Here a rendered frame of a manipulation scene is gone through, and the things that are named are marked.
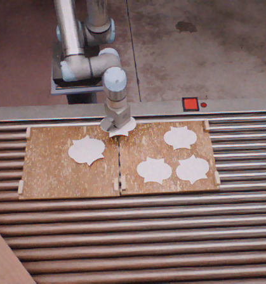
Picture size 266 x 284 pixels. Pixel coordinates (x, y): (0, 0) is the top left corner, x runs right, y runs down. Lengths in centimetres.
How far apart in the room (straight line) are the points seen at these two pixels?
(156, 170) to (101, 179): 23
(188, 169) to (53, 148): 60
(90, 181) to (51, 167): 18
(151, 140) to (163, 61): 168
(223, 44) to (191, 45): 28
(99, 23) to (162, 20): 196
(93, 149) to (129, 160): 16
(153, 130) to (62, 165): 43
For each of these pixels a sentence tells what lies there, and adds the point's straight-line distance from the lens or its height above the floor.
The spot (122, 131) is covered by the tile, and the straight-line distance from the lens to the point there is 154.
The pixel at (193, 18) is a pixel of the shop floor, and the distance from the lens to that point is 372.
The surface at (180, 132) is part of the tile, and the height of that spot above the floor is 94.
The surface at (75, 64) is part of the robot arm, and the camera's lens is 139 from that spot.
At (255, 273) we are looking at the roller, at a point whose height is 92.
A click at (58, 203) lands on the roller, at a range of 159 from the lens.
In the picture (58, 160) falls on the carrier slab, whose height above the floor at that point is 94.
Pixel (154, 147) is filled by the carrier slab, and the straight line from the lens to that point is 166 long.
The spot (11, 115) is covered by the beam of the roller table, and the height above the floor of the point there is 91.
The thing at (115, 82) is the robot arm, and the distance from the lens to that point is 130.
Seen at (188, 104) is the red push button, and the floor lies 93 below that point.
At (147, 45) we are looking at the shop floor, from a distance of 341.
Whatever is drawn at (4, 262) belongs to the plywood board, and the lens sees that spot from 143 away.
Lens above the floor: 236
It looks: 58 degrees down
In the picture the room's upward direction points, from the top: straight up
